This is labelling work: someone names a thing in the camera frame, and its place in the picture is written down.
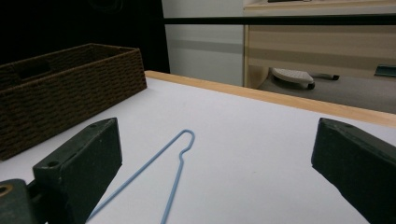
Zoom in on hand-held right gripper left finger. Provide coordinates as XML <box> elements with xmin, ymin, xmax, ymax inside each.
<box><xmin>32</xmin><ymin>117</ymin><xmax>123</xmax><ymax>224</ymax></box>

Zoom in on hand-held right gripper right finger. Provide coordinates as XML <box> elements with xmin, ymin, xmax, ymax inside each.
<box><xmin>310</xmin><ymin>117</ymin><xmax>396</xmax><ymax>224</ymax></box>

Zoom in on brown woven basket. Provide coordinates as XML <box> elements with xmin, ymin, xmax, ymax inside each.
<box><xmin>0</xmin><ymin>43</ymin><xmax>148</xmax><ymax>161</ymax></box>

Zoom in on blue wire clothes hanger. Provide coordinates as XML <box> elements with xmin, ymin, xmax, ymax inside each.
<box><xmin>88</xmin><ymin>129</ymin><xmax>196</xmax><ymax>224</ymax></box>

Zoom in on teal box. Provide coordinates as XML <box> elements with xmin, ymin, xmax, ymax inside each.
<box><xmin>374</xmin><ymin>63</ymin><xmax>396</xmax><ymax>78</ymax></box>

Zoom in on white chair base with casters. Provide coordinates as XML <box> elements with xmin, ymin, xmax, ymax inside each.
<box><xmin>269</xmin><ymin>67</ymin><xmax>341</xmax><ymax>91</ymax></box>

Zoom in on light wooden desk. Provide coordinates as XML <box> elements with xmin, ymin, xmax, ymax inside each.
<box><xmin>243</xmin><ymin>0</ymin><xmax>396</xmax><ymax>89</ymax></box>

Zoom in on black curtain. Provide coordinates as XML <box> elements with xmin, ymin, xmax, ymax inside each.
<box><xmin>0</xmin><ymin>0</ymin><xmax>171</xmax><ymax>75</ymax></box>

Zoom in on black horizontal bar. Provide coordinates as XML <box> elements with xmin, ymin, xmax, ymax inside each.
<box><xmin>163</xmin><ymin>14</ymin><xmax>396</xmax><ymax>26</ymax></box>

